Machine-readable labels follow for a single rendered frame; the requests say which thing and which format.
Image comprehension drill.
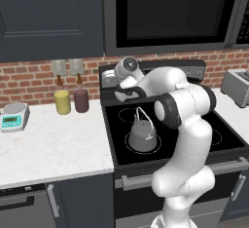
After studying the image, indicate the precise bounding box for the white kitchen scale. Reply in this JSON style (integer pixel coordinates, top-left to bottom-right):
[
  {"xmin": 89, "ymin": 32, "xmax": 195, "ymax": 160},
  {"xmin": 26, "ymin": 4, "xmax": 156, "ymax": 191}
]
[{"xmin": 0, "ymin": 102, "xmax": 31, "ymax": 133}]

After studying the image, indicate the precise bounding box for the silver toaster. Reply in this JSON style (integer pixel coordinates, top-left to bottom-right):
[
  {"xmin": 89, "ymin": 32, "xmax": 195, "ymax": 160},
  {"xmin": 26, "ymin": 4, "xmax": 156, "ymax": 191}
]
[{"xmin": 220, "ymin": 68, "xmax": 249, "ymax": 109}]

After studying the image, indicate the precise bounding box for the dark cupboard door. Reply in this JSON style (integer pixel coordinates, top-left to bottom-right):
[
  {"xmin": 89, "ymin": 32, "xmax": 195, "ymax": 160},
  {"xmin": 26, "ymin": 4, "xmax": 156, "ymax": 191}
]
[
  {"xmin": 219, "ymin": 169, "xmax": 249, "ymax": 223},
  {"xmin": 0, "ymin": 0, "xmax": 105, "ymax": 63},
  {"xmin": 48, "ymin": 172, "xmax": 116, "ymax": 228}
]

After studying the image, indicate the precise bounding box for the grey cupboard handle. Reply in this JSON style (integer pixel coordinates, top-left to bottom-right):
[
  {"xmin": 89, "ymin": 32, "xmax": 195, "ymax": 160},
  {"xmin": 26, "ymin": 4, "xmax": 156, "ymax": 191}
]
[
  {"xmin": 230, "ymin": 173, "xmax": 247, "ymax": 203},
  {"xmin": 46, "ymin": 183, "xmax": 60, "ymax": 219}
]

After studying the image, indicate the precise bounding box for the dark upper cupboard door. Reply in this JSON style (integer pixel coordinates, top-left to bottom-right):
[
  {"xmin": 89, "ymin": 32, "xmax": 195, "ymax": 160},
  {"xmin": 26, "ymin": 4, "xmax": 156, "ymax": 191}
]
[{"xmin": 0, "ymin": 0, "xmax": 105, "ymax": 63}]

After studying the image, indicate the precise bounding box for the grey dishwasher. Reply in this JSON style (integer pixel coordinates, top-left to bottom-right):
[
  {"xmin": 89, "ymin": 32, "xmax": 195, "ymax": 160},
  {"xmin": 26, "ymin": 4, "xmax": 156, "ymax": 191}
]
[{"xmin": 0, "ymin": 183, "xmax": 58, "ymax": 228}]

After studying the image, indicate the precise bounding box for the black oven door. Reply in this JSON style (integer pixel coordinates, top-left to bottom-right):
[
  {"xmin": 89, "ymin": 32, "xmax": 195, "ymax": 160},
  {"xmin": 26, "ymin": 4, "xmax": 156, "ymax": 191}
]
[{"xmin": 114, "ymin": 170, "xmax": 242, "ymax": 220}]

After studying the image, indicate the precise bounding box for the black microwave oven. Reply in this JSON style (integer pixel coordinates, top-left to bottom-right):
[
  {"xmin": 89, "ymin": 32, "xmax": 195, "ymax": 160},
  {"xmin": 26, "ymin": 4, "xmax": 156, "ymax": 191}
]
[{"xmin": 102, "ymin": 0, "xmax": 249, "ymax": 57}]

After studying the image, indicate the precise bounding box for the black dishwasher handle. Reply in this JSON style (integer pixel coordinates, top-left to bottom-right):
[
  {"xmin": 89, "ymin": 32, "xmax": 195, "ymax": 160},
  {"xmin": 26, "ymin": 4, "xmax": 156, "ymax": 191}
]
[{"xmin": 0, "ymin": 195, "xmax": 35, "ymax": 211}]

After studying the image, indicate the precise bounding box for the yellow bottle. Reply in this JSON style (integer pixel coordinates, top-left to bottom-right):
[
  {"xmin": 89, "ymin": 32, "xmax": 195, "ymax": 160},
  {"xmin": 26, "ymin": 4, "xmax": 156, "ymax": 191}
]
[{"xmin": 53, "ymin": 74, "xmax": 72, "ymax": 116}]

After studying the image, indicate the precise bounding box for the grey microwave door handle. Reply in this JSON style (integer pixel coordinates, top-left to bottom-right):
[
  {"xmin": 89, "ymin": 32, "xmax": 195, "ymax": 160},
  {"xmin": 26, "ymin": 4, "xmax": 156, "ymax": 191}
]
[{"xmin": 223, "ymin": 0, "xmax": 249, "ymax": 49}]

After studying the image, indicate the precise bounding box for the dark lower cupboard door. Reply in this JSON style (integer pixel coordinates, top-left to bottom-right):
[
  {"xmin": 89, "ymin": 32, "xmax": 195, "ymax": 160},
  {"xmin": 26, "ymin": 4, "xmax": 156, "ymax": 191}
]
[
  {"xmin": 219, "ymin": 169, "xmax": 249, "ymax": 223},
  {"xmin": 48, "ymin": 172, "xmax": 116, "ymax": 228}
]

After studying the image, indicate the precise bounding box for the grey wall socket plate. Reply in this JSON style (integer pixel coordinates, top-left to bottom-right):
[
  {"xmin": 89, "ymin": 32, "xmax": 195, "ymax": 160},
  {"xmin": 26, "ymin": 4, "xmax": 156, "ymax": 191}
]
[
  {"xmin": 69, "ymin": 57, "xmax": 85, "ymax": 76},
  {"xmin": 51, "ymin": 59, "xmax": 68, "ymax": 77}
]

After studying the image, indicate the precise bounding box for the grey oven door handle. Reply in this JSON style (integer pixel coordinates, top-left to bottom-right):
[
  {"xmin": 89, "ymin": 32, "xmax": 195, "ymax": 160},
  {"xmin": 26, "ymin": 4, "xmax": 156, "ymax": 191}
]
[{"xmin": 121, "ymin": 156, "xmax": 249, "ymax": 192}]

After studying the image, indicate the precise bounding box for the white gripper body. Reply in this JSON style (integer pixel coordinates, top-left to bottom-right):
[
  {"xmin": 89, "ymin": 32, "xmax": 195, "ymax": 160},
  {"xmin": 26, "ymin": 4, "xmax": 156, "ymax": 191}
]
[{"xmin": 114, "ymin": 86, "xmax": 148, "ymax": 103}]

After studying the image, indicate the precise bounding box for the dark red bottle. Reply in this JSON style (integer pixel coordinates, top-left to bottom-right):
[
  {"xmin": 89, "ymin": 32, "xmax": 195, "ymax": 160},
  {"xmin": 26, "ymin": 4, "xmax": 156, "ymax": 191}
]
[{"xmin": 73, "ymin": 73, "xmax": 90, "ymax": 114}]

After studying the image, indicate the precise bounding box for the grey metal kettle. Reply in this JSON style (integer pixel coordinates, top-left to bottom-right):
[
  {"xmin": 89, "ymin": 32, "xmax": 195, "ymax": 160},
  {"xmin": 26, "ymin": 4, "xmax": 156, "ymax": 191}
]
[{"xmin": 127, "ymin": 106, "xmax": 159, "ymax": 153}]

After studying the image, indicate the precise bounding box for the black stove with hob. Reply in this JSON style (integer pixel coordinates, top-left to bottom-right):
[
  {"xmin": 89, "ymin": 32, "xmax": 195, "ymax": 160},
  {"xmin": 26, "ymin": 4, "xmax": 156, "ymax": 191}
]
[{"xmin": 98, "ymin": 59, "xmax": 249, "ymax": 228}]

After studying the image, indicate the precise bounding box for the silver stove knob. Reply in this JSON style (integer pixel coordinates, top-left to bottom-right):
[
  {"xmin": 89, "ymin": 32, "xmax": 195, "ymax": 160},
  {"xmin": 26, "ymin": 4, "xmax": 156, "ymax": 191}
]
[{"xmin": 102, "ymin": 75, "xmax": 118, "ymax": 89}]

